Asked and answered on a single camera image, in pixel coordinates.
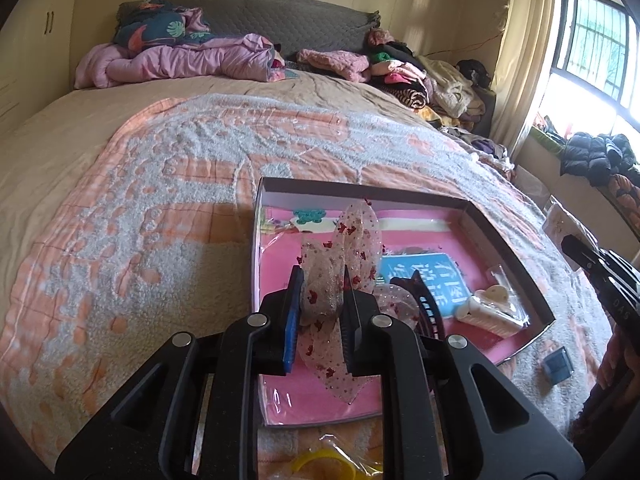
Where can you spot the dark cardboard box pink lining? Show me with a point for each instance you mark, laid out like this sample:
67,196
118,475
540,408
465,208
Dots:
320,402

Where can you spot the sheer bow hair clip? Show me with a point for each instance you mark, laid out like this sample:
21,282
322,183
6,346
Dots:
357,230

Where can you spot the bed with beige sheet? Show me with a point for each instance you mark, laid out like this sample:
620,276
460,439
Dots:
60,125

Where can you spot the black comb hair clip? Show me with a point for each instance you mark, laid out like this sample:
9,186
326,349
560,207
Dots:
431,306

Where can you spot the cream claw hair clip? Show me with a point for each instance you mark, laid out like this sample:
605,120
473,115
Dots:
487,317

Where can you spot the pile of clothes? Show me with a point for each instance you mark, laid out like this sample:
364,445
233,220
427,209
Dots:
440,80

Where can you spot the cream curtain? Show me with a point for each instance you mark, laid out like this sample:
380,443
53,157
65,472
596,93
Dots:
525,60

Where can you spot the window with black frame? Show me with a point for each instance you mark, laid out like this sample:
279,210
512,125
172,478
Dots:
595,35

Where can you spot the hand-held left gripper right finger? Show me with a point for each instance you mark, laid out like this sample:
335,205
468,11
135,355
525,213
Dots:
356,332

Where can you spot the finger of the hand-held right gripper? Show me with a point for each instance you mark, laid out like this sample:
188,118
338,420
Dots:
582,255

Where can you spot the pink sweater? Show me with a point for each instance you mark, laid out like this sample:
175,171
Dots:
335,62

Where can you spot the dark floral pillow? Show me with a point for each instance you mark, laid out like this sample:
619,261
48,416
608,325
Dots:
150,25

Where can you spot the orange patterned cushion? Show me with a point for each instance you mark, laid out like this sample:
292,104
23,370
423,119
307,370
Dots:
625,200

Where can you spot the blue printed card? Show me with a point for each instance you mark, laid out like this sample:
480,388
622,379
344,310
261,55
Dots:
435,280

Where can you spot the earring card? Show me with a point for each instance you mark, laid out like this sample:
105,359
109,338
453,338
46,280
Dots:
562,225

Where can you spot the pink quilt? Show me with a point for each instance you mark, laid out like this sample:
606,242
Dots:
190,62

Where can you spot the person's right forearm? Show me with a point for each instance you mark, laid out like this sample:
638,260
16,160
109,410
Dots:
615,365

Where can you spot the cream wardrobe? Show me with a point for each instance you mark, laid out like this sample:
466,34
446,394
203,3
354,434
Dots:
35,50

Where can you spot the black puffer jacket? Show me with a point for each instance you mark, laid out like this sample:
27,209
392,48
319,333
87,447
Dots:
595,155

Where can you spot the small blue box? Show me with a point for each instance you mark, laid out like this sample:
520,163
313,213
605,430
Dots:
556,366

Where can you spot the green window seat cushion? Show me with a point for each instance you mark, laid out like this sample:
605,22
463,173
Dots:
547,135

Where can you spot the grey quilted headboard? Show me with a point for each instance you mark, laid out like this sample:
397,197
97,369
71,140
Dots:
280,15

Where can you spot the clear plastic bag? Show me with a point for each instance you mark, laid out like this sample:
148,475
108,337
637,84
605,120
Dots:
505,275

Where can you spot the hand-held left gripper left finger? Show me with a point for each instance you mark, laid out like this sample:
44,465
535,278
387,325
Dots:
292,325

